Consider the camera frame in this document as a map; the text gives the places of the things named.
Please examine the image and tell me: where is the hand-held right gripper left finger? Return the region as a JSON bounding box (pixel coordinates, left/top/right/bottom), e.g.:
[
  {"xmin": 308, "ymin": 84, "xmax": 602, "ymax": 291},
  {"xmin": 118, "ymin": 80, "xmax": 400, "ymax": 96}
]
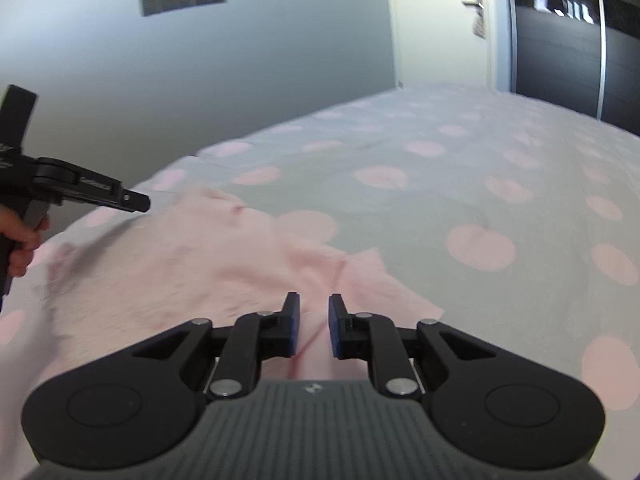
[{"xmin": 131, "ymin": 292, "xmax": 301, "ymax": 401}]

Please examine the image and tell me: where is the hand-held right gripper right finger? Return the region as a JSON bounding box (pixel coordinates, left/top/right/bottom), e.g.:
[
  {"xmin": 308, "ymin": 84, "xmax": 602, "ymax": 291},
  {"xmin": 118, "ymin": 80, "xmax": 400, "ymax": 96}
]
[{"xmin": 329, "ymin": 294, "xmax": 498, "ymax": 401}]

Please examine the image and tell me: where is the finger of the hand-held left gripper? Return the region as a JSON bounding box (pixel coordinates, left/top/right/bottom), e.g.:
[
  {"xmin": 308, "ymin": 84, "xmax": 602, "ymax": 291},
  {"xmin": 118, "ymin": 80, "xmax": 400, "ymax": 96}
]
[{"xmin": 75, "ymin": 170, "xmax": 151, "ymax": 213}]

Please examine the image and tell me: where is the pink embossed fleece garment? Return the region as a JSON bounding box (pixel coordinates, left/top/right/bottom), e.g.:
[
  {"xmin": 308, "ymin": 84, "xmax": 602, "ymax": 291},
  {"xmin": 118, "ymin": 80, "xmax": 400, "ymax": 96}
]
[{"xmin": 0, "ymin": 186, "xmax": 443, "ymax": 480}]

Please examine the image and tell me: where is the person's left hand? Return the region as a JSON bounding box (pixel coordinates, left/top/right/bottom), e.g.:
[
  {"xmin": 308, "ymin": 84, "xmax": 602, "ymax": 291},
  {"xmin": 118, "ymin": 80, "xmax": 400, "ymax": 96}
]
[{"xmin": 0, "ymin": 210, "xmax": 51, "ymax": 277}]

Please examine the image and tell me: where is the grey blanket with pink dots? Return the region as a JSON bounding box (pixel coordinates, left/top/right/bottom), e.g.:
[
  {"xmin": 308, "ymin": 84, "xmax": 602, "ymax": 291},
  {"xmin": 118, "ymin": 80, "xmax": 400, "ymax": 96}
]
[{"xmin": 0, "ymin": 82, "xmax": 640, "ymax": 480}]

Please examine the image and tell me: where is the white door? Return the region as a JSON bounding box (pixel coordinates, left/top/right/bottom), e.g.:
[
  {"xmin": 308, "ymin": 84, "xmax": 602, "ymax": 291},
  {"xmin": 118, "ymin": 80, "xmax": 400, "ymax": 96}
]
[{"xmin": 386, "ymin": 0, "xmax": 503, "ymax": 92}]

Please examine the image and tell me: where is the dark wardrobe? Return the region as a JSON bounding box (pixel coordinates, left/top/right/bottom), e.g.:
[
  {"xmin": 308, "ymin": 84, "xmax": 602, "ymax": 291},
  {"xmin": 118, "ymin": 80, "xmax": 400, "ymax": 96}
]
[{"xmin": 504, "ymin": 0, "xmax": 640, "ymax": 137}]

